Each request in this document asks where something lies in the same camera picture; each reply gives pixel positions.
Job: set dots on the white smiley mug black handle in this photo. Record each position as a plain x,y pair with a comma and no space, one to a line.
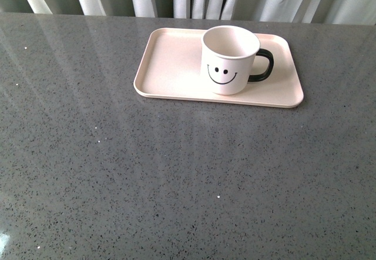
228,54

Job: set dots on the cream rectangular tray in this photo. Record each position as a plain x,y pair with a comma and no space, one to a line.
170,69

